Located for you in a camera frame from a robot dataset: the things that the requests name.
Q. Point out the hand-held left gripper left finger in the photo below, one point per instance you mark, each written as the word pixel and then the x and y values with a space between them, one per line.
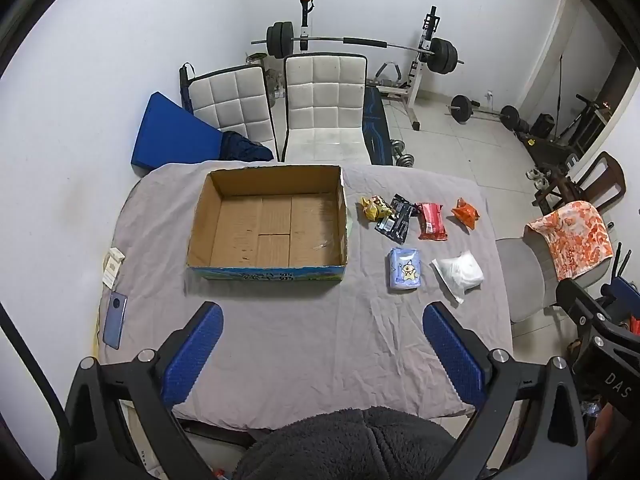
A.
pixel 192 350

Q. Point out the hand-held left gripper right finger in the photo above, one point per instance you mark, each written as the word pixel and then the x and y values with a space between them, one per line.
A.
pixel 455 355

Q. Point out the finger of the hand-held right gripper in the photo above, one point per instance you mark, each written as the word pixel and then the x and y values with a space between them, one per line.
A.
pixel 577 302

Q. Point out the white plastic bag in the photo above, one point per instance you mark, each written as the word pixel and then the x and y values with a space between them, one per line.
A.
pixel 462 272

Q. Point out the blue cartoon tissue pack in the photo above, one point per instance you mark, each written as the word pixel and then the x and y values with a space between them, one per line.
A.
pixel 405 270

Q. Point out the red snack packet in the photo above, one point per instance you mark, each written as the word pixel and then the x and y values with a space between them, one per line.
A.
pixel 431 220

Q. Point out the orange snack packet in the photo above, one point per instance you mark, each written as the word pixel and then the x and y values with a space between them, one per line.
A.
pixel 466 214

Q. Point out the cardboard box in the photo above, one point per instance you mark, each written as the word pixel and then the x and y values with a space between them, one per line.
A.
pixel 270 230

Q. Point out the black snack packet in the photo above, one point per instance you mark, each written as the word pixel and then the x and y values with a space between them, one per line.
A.
pixel 395 221

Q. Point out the yellow panda snack packet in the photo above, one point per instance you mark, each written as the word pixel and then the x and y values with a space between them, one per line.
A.
pixel 374 207

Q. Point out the person's right forearm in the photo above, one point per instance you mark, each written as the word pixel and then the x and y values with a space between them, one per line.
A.
pixel 602 445

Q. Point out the grey round chair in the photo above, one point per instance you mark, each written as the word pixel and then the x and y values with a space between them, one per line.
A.
pixel 525 270

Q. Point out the blue smartphone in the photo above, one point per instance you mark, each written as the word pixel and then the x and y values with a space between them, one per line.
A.
pixel 115 320

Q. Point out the small white box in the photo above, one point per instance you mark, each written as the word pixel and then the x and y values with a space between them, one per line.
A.
pixel 112 272

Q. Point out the brown wooden chair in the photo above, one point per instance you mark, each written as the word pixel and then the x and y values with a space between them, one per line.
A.
pixel 612 180

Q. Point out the pair of white shoes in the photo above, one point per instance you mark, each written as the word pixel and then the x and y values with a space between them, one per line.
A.
pixel 539 177

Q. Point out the person's dark fleece clothing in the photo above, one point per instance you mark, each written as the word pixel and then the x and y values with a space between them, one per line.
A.
pixel 350 445

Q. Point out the black metal stand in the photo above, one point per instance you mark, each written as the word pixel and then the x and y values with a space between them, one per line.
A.
pixel 582 120

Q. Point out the metal dumbbell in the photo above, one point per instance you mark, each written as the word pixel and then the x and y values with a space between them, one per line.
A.
pixel 404 159

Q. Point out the dark blue bag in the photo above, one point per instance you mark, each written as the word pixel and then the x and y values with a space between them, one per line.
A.
pixel 242 147

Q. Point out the blue foam mat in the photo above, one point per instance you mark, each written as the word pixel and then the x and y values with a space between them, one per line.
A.
pixel 170 135

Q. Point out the small barbell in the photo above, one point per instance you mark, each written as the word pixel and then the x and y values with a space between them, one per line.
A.
pixel 461 108

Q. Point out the black weight bench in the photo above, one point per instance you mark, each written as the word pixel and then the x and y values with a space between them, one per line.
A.
pixel 375 125

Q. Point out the white quilted chair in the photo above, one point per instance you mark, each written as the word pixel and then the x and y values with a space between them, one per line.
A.
pixel 230 105
pixel 325 95

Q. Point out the barbell with black plates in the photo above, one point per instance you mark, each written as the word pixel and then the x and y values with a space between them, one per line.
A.
pixel 442 55

